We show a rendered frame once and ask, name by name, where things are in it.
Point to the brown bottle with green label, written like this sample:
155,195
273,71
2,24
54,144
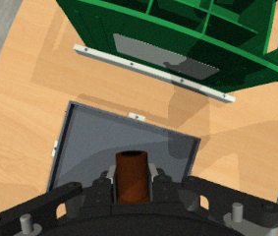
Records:
132,176

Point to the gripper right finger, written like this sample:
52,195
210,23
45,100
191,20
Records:
248,214

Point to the green divided crate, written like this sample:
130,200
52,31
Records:
197,47

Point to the grey rectangular tray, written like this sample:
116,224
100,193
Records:
90,139

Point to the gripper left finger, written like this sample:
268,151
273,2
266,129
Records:
39,214

